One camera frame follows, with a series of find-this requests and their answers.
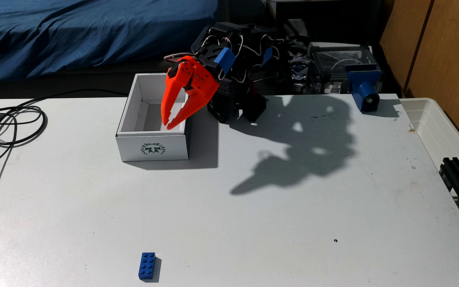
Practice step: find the white plastic bin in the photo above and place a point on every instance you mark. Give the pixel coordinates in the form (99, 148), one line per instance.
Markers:
(432, 127)

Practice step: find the blue printed clamp mount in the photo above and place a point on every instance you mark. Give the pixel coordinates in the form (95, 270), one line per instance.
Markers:
(363, 85)

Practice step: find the brown wooden cabinet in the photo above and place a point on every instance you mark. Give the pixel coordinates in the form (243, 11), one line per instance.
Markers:
(444, 48)

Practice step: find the blue bed blanket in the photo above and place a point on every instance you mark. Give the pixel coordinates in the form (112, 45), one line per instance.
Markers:
(94, 32)

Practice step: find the clear-walled black enclosure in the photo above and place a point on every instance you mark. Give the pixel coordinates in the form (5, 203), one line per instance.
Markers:
(333, 59)

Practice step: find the grey bed base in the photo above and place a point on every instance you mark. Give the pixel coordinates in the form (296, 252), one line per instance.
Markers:
(134, 67)

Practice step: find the blue toy brick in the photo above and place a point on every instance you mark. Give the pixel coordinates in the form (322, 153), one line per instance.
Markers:
(147, 265)

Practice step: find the white cardboard box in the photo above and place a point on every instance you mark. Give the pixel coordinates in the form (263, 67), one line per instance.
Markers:
(153, 149)

